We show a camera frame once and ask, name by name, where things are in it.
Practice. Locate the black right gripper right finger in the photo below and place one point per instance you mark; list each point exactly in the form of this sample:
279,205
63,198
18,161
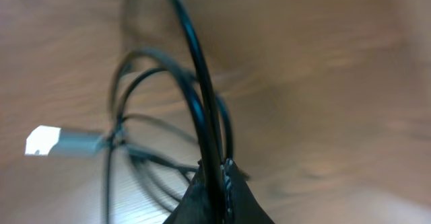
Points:
241,207

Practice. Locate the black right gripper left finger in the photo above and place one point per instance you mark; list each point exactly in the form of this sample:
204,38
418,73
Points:
195,207

